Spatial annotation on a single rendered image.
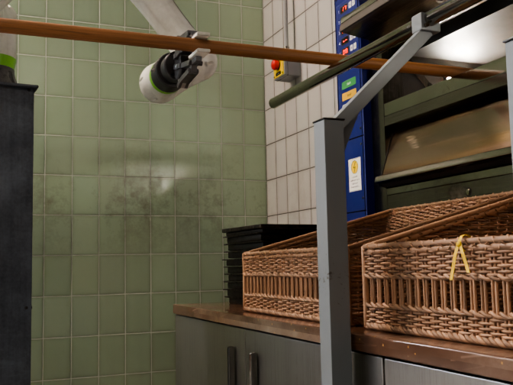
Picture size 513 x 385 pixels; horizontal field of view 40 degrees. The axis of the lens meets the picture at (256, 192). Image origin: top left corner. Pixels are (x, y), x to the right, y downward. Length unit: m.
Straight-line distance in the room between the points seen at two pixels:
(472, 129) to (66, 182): 1.53
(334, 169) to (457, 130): 0.73
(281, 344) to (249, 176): 1.48
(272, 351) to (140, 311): 1.25
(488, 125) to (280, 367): 0.78
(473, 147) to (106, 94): 1.52
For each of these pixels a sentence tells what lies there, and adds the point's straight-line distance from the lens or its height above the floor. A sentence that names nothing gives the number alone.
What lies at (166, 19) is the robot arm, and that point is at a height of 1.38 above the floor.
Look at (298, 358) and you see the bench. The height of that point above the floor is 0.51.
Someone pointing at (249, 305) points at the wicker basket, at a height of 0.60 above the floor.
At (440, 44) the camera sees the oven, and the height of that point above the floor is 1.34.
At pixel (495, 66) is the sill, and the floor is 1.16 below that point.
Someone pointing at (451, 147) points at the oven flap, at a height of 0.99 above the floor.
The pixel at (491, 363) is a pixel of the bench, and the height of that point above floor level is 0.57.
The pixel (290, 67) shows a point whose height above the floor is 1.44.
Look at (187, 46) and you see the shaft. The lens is 1.59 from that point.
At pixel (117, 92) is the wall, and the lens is 2.81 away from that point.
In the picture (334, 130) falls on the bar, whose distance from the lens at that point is 1.23.
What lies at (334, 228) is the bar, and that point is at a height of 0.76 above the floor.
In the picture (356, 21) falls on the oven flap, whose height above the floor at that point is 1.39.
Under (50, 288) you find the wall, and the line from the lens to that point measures 2.69.
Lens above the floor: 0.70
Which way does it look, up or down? 6 degrees up
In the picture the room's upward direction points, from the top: 1 degrees counter-clockwise
